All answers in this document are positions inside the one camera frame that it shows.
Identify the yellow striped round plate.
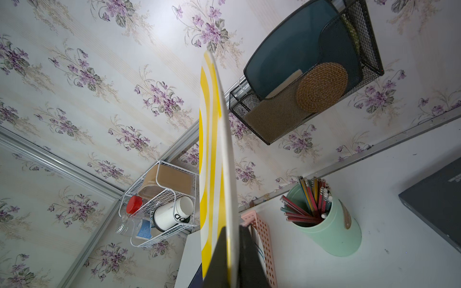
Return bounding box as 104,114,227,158
199,51,240,288

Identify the round woven coaster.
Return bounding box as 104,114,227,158
295,62,348,113

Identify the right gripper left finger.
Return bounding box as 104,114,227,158
202,228,230,288

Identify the bundle of coloured pencils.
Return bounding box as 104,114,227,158
280,176,333,228

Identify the clear plastic bottle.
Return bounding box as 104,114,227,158
116,216,152,240

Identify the white mug with black print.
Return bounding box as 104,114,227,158
151,196,194,232

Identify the teal plate in organizer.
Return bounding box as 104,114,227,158
244,1,363,100

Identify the navy blue book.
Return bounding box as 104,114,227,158
188,265,203,288

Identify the brown cardboard box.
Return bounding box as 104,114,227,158
138,164,194,200

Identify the black mesh wall organizer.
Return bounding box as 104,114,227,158
229,1,384,145

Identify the red capped jar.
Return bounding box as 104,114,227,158
126,195,144,215

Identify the pink perforated plastic basket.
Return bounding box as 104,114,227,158
241,210,278,288

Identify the white wire wall basket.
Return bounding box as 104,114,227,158
118,161,198,248

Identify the mint green pencil cup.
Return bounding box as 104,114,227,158
292,197,362,257

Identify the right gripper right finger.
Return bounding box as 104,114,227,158
238,226,270,288

